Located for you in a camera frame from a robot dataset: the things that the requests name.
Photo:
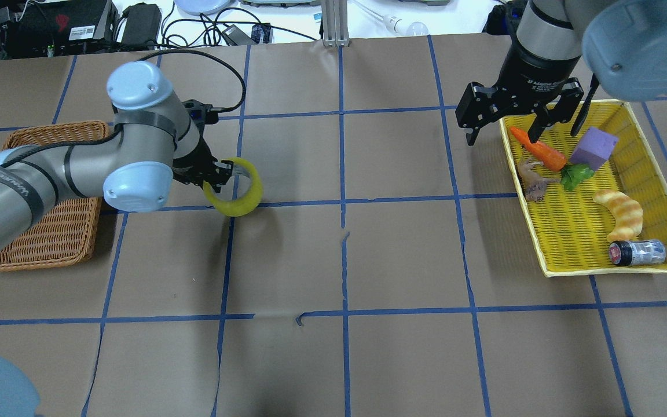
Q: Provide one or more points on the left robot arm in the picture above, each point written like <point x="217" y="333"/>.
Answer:
<point x="156" y="140"/>

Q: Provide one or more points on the brown wicker basket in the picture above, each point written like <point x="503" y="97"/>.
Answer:
<point x="66" y="235"/>

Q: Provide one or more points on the yellow tape roll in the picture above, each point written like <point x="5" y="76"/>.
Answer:
<point x="245" y="203"/>

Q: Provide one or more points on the light bulb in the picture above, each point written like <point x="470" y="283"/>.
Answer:
<point x="404" y="27"/>

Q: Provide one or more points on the brown toy dinosaur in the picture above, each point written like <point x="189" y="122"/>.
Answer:
<point x="534" y="185"/>

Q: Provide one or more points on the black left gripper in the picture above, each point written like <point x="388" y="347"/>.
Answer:
<point x="193" y="160"/>

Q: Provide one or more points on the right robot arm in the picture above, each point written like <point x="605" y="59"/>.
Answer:
<point x="561" y="52"/>

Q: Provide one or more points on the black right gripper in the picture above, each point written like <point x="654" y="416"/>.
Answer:
<point x="534" y="79"/>

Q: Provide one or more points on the purple foam block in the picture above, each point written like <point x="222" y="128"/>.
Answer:
<point x="594" y="148"/>

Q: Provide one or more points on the toy croissant bread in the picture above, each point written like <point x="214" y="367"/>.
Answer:
<point x="627" y="213"/>

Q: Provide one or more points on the aluminium frame post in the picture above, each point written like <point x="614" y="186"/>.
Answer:
<point x="335" y="23"/>

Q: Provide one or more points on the yellow plastic basket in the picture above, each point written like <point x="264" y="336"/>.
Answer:
<point x="569" y="230"/>

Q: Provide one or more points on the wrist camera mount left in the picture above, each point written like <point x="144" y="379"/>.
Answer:
<point x="201" y="114"/>

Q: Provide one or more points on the orange toy carrot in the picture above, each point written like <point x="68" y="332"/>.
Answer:
<point x="570" y="174"/>

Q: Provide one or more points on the black power adapter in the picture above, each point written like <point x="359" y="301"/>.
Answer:
<point x="141" y="25"/>

